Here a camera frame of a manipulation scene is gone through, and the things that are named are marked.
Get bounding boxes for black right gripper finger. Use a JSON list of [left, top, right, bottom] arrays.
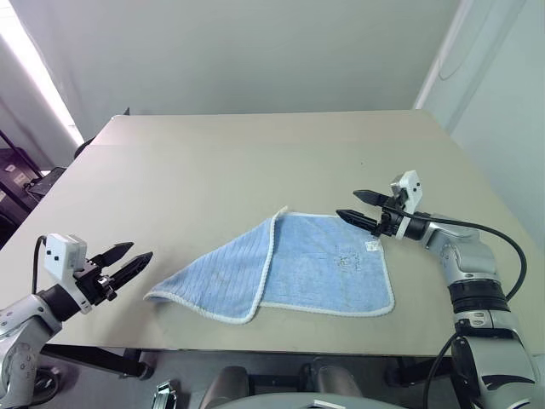
[[352, 189, 391, 209], [336, 208, 381, 234]]

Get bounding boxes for blue cloth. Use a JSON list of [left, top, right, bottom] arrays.
[[142, 205, 397, 326]]

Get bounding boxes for grey robot torso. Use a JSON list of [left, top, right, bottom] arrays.
[[232, 390, 429, 409]]

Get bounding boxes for black equipment cases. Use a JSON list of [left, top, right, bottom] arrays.
[[0, 130, 44, 245]]

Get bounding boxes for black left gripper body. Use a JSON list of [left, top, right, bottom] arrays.
[[74, 254, 119, 308]]

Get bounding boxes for black flat device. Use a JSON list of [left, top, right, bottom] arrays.
[[24, 167, 66, 198]]

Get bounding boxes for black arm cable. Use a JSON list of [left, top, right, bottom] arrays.
[[407, 215, 526, 409], [31, 234, 47, 296]]

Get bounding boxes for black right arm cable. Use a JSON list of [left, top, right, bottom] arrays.
[[407, 215, 526, 409]]

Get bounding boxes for shiny metal bracket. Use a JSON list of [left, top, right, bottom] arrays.
[[154, 380, 179, 409]]

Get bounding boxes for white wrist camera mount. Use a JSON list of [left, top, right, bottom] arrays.
[[388, 170, 425, 238], [43, 233, 94, 315]]

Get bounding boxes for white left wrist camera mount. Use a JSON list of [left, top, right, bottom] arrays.
[[43, 233, 94, 315]]

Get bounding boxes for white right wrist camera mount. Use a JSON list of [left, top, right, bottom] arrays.
[[388, 170, 425, 238]]

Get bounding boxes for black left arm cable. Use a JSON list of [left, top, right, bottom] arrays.
[[31, 234, 47, 296]]

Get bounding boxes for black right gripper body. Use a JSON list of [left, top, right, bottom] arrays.
[[374, 190, 409, 239]]

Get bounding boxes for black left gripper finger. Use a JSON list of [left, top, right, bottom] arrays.
[[99, 241, 135, 268], [110, 251, 154, 291]]

